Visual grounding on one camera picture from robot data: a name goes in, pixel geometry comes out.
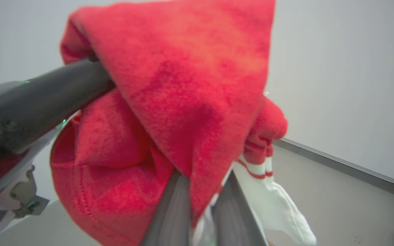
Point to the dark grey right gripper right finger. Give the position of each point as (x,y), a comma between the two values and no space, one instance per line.
(234,215)

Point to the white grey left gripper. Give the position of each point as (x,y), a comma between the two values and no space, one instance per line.
(12,200)

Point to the red fleece garment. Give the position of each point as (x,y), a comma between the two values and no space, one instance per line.
(190,85)

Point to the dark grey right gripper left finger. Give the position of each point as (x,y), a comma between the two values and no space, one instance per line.
(174,215)

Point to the white sock with red stripes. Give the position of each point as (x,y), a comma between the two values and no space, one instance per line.
(279,208)

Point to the grey partition bottom rail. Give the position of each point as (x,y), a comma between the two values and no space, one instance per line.
(347,167)

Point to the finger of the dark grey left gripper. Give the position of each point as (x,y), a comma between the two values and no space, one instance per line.
(46,99)

